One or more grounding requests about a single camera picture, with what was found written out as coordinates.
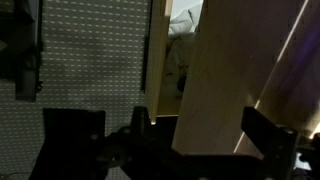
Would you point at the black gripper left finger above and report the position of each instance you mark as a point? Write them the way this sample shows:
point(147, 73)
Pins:
point(140, 120)

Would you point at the low wooden drawer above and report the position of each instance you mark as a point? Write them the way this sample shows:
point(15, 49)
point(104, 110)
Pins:
point(155, 66)

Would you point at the large wooden drawer with clothes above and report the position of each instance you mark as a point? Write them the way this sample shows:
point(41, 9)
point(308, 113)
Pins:
point(216, 83)

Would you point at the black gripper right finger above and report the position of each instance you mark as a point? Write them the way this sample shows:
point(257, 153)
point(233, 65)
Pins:
point(276, 146)

